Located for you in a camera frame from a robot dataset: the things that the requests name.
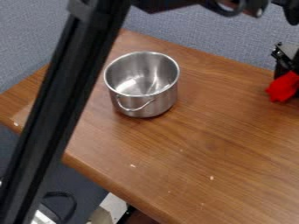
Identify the white object under table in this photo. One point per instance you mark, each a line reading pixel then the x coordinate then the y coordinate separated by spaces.
pixel 109 211

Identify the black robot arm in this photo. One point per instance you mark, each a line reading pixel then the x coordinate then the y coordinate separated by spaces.
pixel 84 45

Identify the metal pot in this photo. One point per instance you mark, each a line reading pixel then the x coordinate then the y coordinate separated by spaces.
pixel 141 82

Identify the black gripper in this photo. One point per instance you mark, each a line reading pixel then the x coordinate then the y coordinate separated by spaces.
pixel 286 54

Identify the red block object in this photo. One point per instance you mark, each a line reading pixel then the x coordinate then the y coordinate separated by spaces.
pixel 283 87

